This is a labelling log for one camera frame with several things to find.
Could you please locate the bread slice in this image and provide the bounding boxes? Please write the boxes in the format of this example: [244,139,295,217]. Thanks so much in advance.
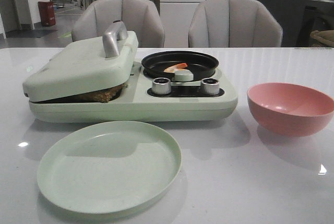
[43,83,127,103]

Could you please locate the right grey upholstered chair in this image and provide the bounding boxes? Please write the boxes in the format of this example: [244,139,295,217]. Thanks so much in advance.
[188,0,283,48]

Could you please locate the white cabinet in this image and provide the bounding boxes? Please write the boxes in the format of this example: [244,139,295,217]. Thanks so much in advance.
[160,0,204,48]

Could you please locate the grey upholstered chair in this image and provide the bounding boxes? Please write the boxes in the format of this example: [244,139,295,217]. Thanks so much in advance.
[71,0,165,48]
[188,0,283,48]

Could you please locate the right silver control knob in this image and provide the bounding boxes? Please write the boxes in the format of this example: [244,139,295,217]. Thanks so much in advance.
[200,78,220,96]

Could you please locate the left silver control knob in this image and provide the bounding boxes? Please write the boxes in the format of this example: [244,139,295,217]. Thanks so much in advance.
[151,77,171,95]

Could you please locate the pink plastic bowl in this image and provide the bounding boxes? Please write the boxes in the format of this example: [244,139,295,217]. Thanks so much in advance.
[247,82,333,137]

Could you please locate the dark washing machine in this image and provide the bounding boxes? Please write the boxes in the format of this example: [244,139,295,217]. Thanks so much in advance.
[296,0,333,46]

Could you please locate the red trash bin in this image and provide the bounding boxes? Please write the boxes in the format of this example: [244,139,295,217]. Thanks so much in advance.
[38,1,56,26]

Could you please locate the silver control knob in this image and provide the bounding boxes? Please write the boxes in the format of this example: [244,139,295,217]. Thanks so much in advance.
[200,78,220,96]
[151,77,171,95]

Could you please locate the left grey upholstered chair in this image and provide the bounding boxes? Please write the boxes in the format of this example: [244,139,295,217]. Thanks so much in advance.
[71,0,165,48]

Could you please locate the mint green round plate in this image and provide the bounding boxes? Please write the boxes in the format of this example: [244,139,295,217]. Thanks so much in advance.
[37,121,182,214]

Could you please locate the beige cushion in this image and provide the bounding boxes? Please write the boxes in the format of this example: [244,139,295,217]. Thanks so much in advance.
[310,30,334,48]

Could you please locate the mint green breakfast maker base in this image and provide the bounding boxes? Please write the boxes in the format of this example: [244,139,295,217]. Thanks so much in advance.
[29,60,238,123]

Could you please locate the cooked shrimp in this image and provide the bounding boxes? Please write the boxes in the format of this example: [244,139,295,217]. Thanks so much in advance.
[164,63,188,73]

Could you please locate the breakfast maker hinged lid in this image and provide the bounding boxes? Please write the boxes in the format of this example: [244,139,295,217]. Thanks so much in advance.
[22,31,138,102]

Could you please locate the black round frying pan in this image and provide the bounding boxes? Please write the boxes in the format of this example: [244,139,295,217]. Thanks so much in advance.
[141,51,219,82]

